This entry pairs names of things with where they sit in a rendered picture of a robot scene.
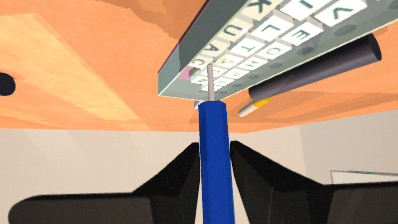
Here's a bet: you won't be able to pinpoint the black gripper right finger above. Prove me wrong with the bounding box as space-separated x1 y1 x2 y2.
230 141 398 224

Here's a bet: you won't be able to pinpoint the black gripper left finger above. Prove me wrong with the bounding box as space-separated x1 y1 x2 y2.
8 142 200 224

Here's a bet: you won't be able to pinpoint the blue stylus with white tip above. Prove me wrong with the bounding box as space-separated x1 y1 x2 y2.
198 63 236 224

